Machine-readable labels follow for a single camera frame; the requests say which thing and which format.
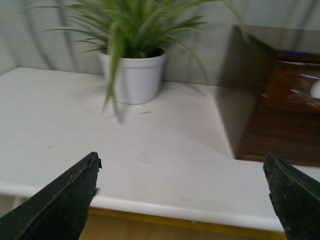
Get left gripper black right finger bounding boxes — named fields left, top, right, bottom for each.
left=263, top=153, right=320, bottom=240

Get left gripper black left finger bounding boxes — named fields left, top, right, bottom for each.
left=0, top=152, right=102, bottom=240

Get dark wooden drawer cabinet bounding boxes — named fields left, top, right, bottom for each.
left=216, top=24, right=320, bottom=167

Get white plant pot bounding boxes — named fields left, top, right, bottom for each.
left=98, top=51, right=167, bottom=105

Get green spider plant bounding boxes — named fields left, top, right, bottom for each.
left=23, top=0, right=251, bottom=124

